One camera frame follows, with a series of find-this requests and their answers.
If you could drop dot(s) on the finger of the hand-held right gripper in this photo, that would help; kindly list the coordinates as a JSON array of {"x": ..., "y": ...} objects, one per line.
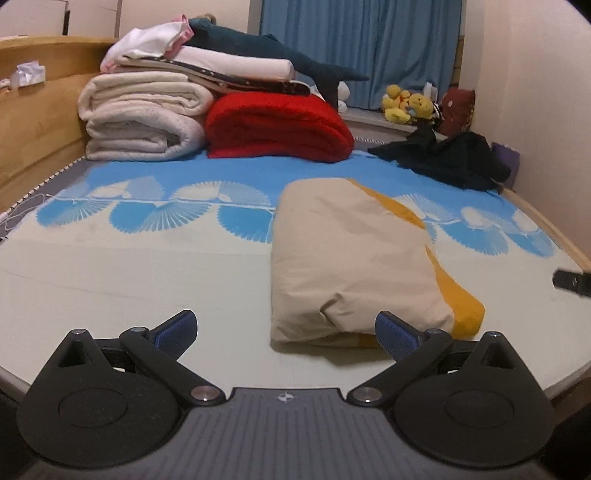
[{"x": 575, "y": 281}]

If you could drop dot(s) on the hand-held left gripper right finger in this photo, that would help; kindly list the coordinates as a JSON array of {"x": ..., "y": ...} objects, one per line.
[{"x": 392, "y": 334}]

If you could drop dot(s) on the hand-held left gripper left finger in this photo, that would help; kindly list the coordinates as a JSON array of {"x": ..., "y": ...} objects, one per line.
[{"x": 178, "y": 330}]

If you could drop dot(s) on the beige and yellow jacket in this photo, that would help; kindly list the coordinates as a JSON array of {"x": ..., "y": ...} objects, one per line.
[{"x": 355, "y": 258}]

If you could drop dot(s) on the blue and white printed bedsheet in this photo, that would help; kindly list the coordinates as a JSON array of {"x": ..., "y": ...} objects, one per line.
[{"x": 138, "y": 277}]

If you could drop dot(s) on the black clothing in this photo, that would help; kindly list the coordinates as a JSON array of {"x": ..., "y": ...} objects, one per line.
[{"x": 448, "y": 159}]

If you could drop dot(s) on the maroon cushion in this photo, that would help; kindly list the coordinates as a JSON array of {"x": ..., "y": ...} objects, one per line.
[{"x": 458, "y": 110}]

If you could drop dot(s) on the white folded quilt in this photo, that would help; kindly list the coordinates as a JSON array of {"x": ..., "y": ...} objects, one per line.
[{"x": 138, "y": 115}]

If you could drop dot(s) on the yellow plush toy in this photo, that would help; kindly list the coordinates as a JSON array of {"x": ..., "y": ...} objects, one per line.
[
  {"x": 396, "y": 113},
  {"x": 398, "y": 91},
  {"x": 421, "y": 106}
]

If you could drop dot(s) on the red folded blanket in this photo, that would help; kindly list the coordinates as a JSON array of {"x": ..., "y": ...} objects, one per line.
[{"x": 277, "y": 124}]

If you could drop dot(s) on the wooden headboard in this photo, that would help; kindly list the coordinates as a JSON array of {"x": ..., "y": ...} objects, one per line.
[{"x": 41, "y": 129}]

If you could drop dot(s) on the white pink folded bedding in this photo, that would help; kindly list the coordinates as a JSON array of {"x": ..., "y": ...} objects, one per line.
[{"x": 258, "y": 85}]

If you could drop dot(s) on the white folded pillow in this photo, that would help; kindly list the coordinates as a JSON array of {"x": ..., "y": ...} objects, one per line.
[{"x": 235, "y": 64}]

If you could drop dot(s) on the pink and white cloth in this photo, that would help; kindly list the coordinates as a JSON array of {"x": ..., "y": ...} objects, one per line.
[{"x": 143, "y": 44}]

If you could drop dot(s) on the blue curtain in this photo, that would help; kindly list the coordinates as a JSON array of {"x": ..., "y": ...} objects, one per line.
[{"x": 369, "y": 46}]

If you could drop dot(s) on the dark teal shark plush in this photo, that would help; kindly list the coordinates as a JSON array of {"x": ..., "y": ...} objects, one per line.
[{"x": 277, "y": 50}]

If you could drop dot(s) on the tissue pack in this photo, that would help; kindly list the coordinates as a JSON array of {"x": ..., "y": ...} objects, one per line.
[{"x": 28, "y": 74}]

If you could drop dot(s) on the wooden bed side rail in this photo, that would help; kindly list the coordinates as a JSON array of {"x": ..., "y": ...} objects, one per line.
[{"x": 554, "y": 226}]

